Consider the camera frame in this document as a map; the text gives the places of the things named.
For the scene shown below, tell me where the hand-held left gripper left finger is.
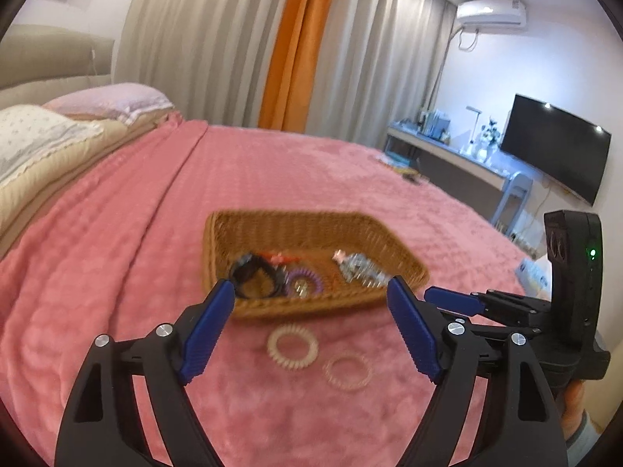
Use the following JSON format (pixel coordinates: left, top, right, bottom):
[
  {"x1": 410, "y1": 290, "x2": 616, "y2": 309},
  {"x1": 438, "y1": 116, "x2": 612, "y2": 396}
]
[{"x1": 55, "y1": 279, "x2": 236, "y2": 467}]

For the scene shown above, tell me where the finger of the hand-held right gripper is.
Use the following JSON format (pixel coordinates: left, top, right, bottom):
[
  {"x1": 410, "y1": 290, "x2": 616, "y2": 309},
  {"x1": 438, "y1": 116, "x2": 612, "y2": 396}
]
[{"x1": 424, "y1": 286, "x2": 553, "y2": 332}]

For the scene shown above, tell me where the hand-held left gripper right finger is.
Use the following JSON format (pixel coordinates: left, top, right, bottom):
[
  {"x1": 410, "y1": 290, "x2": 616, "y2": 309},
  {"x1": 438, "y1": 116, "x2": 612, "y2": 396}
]
[{"x1": 388, "y1": 276, "x2": 569, "y2": 467}]

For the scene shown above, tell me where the cream spiral hair tie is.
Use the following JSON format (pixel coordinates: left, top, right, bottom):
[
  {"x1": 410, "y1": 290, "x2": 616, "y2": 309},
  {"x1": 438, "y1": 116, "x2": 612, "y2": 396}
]
[{"x1": 266, "y1": 323, "x2": 320, "y2": 374}]

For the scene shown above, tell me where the black hair tie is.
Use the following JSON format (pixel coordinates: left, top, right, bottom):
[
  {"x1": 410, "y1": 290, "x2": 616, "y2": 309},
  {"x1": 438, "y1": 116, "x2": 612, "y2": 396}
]
[{"x1": 228, "y1": 252, "x2": 289, "y2": 298}]

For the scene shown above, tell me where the silver hair clip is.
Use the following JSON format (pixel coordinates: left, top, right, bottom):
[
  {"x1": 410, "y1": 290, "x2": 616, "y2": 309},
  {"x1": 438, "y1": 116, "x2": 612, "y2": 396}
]
[{"x1": 343, "y1": 252, "x2": 392, "y2": 290}]

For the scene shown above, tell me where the pink thin hair tie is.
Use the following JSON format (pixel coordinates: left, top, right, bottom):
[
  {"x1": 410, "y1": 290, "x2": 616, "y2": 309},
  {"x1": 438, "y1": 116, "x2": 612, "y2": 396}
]
[{"x1": 322, "y1": 353, "x2": 374, "y2": 391}]

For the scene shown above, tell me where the orange hair clip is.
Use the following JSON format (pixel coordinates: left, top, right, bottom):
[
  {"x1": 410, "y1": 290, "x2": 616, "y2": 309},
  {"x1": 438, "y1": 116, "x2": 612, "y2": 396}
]
[{"x1": 255, "y1": 250, "x2": 301, "y2": 266}]

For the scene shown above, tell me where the purple spiral hair tie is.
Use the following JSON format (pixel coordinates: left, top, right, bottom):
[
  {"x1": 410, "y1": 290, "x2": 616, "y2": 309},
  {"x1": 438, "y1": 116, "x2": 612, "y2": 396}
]
[{"x1": 285, "y1": 267, "x2": 326, "y2": 298}]

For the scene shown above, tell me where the brown wicker basket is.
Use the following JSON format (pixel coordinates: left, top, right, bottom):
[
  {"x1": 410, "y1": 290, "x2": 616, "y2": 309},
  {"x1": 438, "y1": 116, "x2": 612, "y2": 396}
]
[{"x1": 203, "y1": 210, "x2": 430, "y2": 321}]

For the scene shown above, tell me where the person's right forearm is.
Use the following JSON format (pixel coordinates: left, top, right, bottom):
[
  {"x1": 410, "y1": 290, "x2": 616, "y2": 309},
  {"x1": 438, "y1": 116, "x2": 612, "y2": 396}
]
[{"x1": 567, "y1": 411, "x2": 602, "y2": 467}]

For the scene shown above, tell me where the person's right hand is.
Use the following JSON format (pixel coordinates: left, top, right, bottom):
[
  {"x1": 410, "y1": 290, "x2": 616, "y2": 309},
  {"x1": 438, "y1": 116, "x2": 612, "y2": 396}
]
[{"x1": 557, "y1": 381, "x2": 588, "y2": 444}]

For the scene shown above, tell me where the pink blanket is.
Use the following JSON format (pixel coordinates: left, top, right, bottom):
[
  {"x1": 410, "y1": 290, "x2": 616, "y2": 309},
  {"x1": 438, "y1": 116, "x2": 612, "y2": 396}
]
[{"x1": 0, "y1": 112, "x2": 556, "y2": 467}]

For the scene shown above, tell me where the light blue plastic chair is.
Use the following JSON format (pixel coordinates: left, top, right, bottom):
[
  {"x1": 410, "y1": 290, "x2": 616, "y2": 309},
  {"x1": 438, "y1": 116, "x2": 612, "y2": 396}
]
[{"x1": 491, "y1": 171, "x2": 533, "y2": 234}]

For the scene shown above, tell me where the black television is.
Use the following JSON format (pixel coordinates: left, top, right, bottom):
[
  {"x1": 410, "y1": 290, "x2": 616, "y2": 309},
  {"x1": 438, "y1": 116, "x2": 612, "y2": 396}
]
[{"x1": 500, "y1": 93, "x2": 612, "y2": 206}]

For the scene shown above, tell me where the grey desk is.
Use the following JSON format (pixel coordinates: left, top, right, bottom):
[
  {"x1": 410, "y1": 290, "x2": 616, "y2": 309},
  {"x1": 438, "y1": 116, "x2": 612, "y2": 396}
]
[{"x1": 384, "y1": 121, "x2": 512, "y2": 219}]

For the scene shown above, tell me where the white flower vase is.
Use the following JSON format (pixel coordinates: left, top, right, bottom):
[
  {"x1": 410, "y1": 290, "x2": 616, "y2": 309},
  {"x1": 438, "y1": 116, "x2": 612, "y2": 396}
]
[{"x1": 479, "y1": 118, "x2": 502, "y2": 162}]

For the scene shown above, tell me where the row of books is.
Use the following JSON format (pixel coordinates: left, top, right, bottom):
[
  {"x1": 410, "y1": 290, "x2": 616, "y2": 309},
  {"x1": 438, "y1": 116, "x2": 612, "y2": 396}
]
[{"x1": 419, "y1": 109, "x2": 452, "y2": 139}]

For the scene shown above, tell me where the white desk lamp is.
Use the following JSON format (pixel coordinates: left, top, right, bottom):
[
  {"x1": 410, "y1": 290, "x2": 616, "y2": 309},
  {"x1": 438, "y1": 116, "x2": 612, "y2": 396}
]
[{"x1": 465, "y1": 105, "x2": 484, "y2": 151}]

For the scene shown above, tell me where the white air conditioner pipe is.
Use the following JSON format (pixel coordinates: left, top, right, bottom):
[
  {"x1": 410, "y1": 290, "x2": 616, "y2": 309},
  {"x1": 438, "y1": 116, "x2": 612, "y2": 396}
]
[{"x1": 431, "y1": 29, "x2": 461, "y2": 112}]

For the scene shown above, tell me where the beige quilt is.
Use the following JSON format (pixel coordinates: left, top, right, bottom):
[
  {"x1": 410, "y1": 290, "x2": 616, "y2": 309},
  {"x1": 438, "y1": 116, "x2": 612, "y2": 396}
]
[{"x1": 0, "y1": 109, "x2": 183, "y2": 249}]

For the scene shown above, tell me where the grey curtain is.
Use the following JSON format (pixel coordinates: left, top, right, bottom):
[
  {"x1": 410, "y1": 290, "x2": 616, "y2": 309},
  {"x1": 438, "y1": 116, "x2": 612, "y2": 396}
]
[
  {"x1": 112, "y1": 0, "x2": 300, "y2": 130},
  {"x1": 304, "y1": 0, "x2": 456, "y2": 151}
]

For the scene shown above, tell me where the purple pillow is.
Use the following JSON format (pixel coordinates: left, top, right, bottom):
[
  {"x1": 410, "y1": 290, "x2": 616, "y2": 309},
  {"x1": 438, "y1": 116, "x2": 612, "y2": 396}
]
[{"x1": 43, "y1": 83, "x2": 175, "y2": 125}]

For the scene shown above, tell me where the white floral pillow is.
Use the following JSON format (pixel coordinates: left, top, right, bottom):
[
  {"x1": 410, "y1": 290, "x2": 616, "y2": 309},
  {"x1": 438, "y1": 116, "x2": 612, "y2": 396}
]
[{"x1": 0, "y1": 104, "x2": 105, "y2": 188}]

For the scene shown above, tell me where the white air conditioner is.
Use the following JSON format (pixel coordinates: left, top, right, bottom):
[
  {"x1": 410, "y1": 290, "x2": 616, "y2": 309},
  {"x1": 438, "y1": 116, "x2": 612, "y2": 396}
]
[{"x1": 456, "y1": 0, "x2": 529, "y2": 32}]

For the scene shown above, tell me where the orange curtain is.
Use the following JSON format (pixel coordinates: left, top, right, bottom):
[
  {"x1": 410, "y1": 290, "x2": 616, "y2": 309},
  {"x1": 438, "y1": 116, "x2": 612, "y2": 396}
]
[{"x1": 258, "y1": 0, "x2": 346, "y2": 133}]

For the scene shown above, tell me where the beige padded headboard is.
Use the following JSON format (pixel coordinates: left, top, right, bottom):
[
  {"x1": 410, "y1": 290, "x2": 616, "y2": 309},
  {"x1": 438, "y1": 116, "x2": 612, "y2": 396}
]
[{"x1": 0, "y1": 24, "x2": 115, "y2": 92}]

